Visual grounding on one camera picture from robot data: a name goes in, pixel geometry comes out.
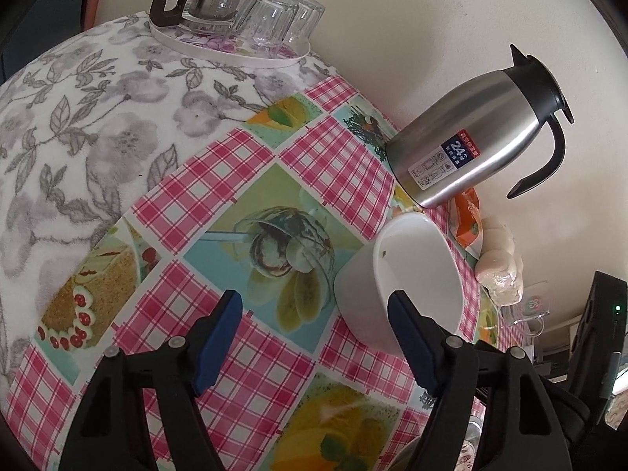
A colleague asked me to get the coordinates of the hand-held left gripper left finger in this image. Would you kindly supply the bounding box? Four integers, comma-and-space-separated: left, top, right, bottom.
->
59, 290, 244, 471

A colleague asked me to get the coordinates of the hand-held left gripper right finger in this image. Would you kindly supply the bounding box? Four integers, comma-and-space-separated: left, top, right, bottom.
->
387, 289, 575, 471

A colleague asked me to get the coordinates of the plain straight-sided white bowl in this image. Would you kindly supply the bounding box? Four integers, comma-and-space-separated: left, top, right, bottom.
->
334, 212, 466, 356

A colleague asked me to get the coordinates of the clear glass mug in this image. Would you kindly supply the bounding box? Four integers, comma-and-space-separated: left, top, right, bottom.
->
510, 294, 550, 339

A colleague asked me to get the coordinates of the bag of white buns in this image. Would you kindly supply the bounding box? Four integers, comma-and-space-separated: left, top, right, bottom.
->
473, 218, 525, 305

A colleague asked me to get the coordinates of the orange snack packet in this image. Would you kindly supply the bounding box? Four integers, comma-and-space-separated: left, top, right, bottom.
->
451, 187, 486, 248

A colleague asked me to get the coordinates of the pink checked picture tablecloth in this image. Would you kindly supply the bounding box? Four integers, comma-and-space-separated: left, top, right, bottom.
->
5, 76, 501, 471

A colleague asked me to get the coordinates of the stainless steel thermos jug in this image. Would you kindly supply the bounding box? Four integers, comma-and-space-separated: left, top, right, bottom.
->
385, 44, 575, 209

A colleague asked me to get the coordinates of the grey floral fleece cloth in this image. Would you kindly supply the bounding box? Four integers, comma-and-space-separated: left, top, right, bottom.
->
0, 15, 334, 423

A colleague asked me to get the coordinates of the white round floral tray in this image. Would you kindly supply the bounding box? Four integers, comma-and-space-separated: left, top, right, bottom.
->
148, 20, 312, 67

